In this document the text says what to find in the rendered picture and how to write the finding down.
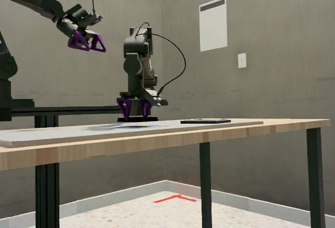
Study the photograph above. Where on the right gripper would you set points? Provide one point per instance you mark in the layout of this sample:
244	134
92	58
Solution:
80	35

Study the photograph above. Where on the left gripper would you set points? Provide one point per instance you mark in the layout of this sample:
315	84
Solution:
135	89

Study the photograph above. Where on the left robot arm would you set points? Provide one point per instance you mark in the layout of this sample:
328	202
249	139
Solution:
137	52

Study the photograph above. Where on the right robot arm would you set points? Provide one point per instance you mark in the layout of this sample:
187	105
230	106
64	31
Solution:
50	9

